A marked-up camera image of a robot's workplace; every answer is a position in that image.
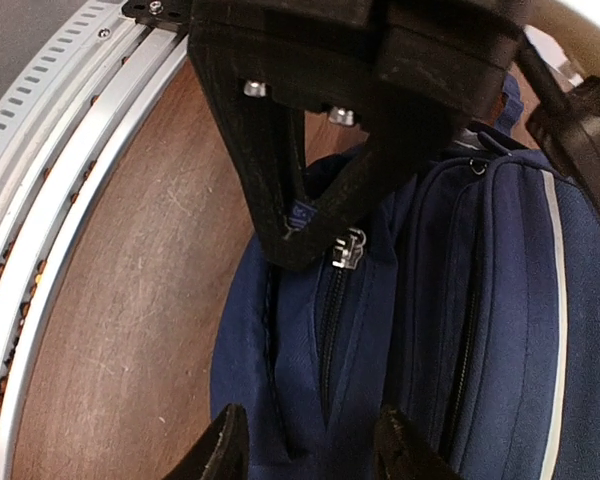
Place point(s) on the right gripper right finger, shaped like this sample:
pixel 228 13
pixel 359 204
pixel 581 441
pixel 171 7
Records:
pixel 400 453

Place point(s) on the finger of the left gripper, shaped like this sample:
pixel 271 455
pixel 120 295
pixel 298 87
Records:
pixel 266 144

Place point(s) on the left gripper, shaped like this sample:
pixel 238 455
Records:
pixel 448 57

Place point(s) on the front aluminium rail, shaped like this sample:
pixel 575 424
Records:
pixel 64 123

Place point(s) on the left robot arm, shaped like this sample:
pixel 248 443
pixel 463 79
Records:
pixel 326 107

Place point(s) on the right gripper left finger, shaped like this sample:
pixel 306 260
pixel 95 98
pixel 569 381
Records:
pixel 221 452

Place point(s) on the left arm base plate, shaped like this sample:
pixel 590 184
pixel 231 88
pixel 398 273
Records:
pixel 170 15

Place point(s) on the navy blue student backpack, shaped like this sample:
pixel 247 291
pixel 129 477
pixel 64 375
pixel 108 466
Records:
pixel 469 300

